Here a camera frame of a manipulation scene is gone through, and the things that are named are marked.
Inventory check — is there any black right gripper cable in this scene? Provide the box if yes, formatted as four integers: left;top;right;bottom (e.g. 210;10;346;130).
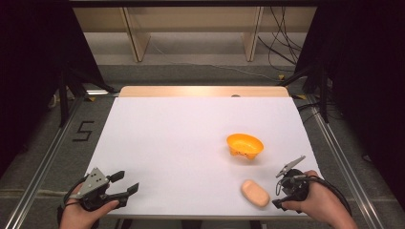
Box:
297;175;353;218

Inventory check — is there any peach bread roll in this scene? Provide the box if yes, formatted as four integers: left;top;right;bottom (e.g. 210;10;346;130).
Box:
241;179;271;208

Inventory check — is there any bundle of black cables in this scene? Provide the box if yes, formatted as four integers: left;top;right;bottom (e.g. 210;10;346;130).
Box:
257;6;304;73

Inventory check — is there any orange plastic bowl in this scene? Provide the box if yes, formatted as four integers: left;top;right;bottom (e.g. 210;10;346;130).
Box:
225;133;265;161

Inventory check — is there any light wooden table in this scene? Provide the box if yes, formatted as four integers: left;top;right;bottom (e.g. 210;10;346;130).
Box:
117;85;290;98

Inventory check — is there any thin white floor cable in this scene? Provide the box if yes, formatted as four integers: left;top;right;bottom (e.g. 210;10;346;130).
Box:
149;40;282;82

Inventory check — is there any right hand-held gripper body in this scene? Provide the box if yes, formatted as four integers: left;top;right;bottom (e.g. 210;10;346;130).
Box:
275;155;310;204

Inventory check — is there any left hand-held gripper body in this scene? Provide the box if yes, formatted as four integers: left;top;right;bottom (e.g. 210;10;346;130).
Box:
68;167;120;213

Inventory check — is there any beige wooden desk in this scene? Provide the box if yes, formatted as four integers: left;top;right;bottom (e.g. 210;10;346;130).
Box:
72;6;318;63

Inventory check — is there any person's right hand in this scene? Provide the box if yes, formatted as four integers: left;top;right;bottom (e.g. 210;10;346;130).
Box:
281;170;359;229

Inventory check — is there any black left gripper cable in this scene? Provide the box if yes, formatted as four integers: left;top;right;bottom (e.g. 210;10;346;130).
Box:
61;176;89;210

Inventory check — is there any black metal stand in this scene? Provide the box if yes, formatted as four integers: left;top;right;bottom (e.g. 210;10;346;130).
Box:
56;66;117;129
277;62;330;124

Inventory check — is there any dark curtain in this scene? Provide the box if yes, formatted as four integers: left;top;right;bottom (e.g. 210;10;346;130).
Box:
294;0;405;202
0;0;107;179

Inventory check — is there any white paper sheet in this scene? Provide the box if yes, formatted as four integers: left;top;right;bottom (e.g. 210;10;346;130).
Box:
85;96;323;219

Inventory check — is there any aluminium floor rail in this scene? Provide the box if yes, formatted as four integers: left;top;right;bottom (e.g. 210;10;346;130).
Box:
306;94;387;229
3;94;88;229

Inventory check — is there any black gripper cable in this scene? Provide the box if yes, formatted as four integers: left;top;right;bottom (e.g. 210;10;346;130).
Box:
61;176;89;210
297;175;353;218

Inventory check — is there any person's left hand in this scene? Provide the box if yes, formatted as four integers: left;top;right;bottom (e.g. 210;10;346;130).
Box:
58;184;120;229

